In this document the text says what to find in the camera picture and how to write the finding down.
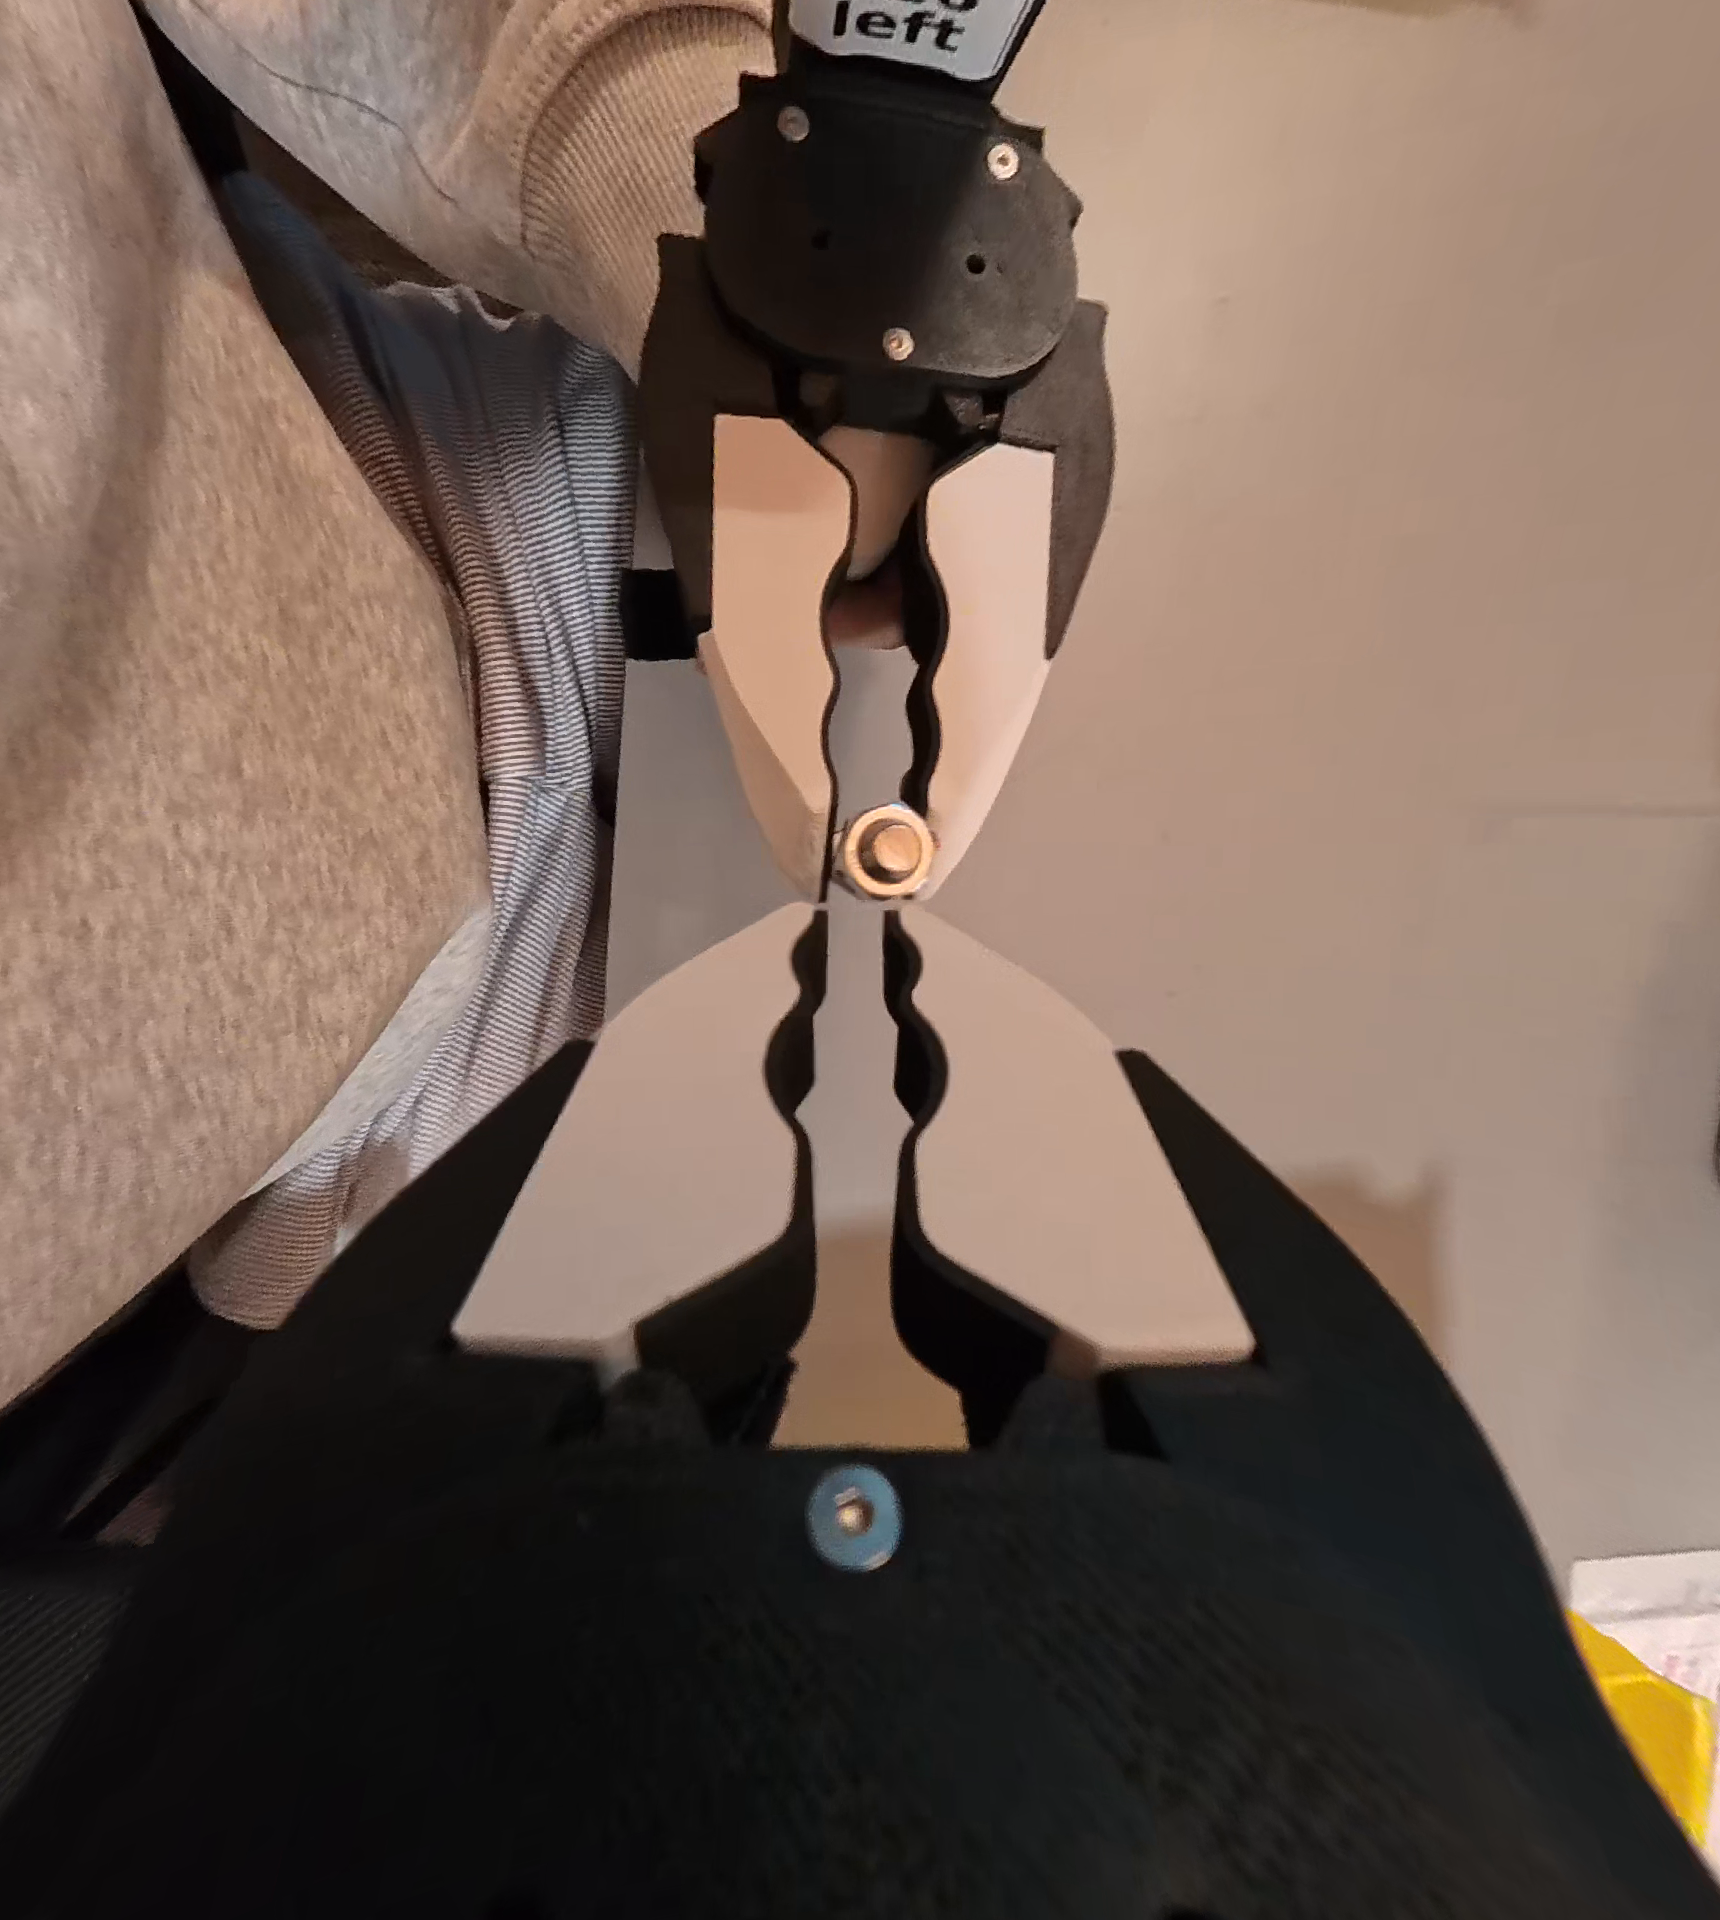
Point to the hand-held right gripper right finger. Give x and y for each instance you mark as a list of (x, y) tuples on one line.
[(1071, 1201)]

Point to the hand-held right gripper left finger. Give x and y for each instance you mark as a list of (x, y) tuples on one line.
[(634, 1185)]

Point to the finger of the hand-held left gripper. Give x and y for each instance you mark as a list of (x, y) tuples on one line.
[(994, 630), (770, 630)]

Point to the steel hex bolt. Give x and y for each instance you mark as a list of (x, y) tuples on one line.
[(882, 853)]

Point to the yellow plastic bin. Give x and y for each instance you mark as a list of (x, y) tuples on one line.
[(1641, 1725)]

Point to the person's left forearm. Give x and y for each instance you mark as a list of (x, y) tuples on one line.
[(501, 121)]

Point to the grey desk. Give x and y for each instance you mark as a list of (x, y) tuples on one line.
[(1400, 450)]

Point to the person's left hand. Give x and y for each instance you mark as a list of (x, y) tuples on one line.
[(869, 615)]

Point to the striped blue shirt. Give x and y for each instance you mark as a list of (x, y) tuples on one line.
[(545, 494)]

